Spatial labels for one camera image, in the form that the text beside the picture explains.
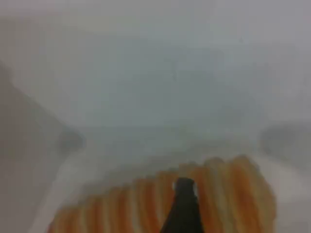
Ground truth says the long striped bread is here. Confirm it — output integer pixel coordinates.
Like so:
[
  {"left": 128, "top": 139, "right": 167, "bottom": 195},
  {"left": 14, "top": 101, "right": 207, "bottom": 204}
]
[{"left": 47, "top": 154, "right": 277, "bottom": 233}]

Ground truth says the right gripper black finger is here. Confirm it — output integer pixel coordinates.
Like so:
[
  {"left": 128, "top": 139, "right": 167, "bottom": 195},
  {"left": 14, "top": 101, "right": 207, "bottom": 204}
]
[{"left": 159, "top": 177, "right": 203, "bottom": 233}]

